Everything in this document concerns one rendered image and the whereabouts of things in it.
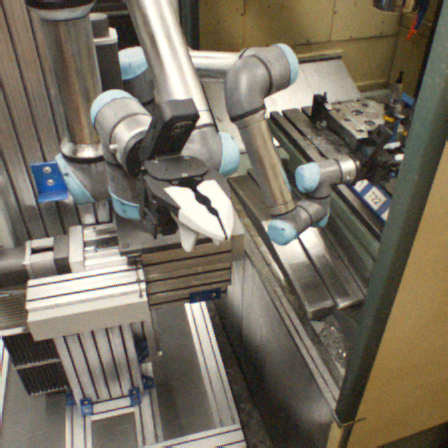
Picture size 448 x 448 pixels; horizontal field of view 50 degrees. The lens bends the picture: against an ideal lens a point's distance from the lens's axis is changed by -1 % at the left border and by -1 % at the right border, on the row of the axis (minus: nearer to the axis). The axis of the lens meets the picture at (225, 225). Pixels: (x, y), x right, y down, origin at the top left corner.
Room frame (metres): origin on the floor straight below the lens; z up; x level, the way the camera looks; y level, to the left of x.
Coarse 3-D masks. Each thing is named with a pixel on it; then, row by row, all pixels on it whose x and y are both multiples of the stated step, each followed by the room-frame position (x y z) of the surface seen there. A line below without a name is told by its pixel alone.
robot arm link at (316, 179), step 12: (300, 168) 1.09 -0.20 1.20; (312, 168) 1.08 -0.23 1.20; (324, 168) 1.09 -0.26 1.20; (336, 168) 1.09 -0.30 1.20; (300, 180) 1.08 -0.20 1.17; (312, 180) 1.06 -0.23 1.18; (324, 180) 1.07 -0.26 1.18; (336, 180) 1.08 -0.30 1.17; (312, 192) 1.07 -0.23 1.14; (324, 192) 1.06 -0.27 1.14
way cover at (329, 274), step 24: (288, 168) 1.82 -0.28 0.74; (240, 192) 1.66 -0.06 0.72; (264, 216) 1.46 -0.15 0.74; (264, 240) 1.38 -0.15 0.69; (312, 240) 1.32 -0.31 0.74; (336, 240) 1.31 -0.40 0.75; (288, 264) 1.22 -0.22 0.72; (312, 264) 1.22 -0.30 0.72; (336, 264) 1.21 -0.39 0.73; (360, 264) 1.20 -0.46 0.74; (312, 288) 1.12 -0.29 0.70; (336, 288) 1.11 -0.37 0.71; (360, 288) 1.11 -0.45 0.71; (312, 312) 1.03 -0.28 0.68
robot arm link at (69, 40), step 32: (32, 0) 0.82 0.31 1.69; (64, 0) 0.82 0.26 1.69; (64, 32) 0.83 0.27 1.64; (64, 64) 0.83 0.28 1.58; (96, 64) 0.86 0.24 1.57; (64, 96) 0.83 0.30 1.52; (96, 96) 0.85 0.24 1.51; (64, 128) 0.84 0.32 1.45; (64, 160) 0.83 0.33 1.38; (96, 160) 0.82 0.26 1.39; (96, 192) 0.81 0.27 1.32
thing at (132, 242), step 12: (120, 216) 0.93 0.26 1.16; (84, 228) 0.94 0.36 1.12; (96, 228) 0.94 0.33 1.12; (108, 228) 0.94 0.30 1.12; (120, 228) 0.88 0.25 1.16; (132, 228) 0.88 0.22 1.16; (120, 240) 0.84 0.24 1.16; (132, 240) 0.84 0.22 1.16; (144, 240) 0.84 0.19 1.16; (156, 240) 0.84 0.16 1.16; (168, 240) 0.84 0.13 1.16; (180, 240) 0.84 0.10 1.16; (204, 240) 0.85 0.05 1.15; (84, 252) 0.85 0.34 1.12; (96, 252) 0.84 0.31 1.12; (108, 252) 0.85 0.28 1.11; (120, 252) 0.80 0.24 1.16; (132, 252) 0.81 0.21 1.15; (144, 252) 0.81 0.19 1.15
